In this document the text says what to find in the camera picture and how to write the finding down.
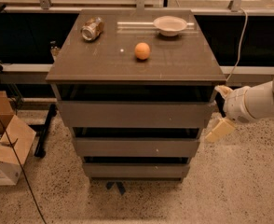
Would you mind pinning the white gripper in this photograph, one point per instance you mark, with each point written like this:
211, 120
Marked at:
236, 104

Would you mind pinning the grey top drawer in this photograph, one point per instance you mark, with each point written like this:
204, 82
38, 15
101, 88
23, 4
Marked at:
135, 115

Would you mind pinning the grey drawer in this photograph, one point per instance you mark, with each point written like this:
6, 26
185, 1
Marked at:
135, 115
135, 171
135, 147

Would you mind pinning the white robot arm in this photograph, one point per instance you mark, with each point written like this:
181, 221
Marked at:
259, 101

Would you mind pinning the grey drawer cabinet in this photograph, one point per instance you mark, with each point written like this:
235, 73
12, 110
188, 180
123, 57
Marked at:
180, 69

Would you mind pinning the grey middle drawer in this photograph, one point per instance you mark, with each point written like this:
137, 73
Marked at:
135, 147

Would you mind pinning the grey bottom drawer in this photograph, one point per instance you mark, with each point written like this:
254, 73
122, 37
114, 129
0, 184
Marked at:
135, 171

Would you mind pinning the open cardboard box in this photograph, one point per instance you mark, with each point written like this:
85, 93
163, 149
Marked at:
15, 145

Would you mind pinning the black table leg right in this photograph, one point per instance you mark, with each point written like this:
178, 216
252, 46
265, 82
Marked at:
220, 104

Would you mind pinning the black table leg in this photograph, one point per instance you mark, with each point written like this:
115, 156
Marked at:
220, 104
40, 151

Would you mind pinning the white bowl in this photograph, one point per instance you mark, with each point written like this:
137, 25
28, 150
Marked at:
169, 25

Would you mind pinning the orange fruit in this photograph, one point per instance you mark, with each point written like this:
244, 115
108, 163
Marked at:
142, 51

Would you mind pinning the lying soda can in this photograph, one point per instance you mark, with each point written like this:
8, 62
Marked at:
92, 28

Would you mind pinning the black table leg left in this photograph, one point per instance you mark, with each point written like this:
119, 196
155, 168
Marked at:
40, 151

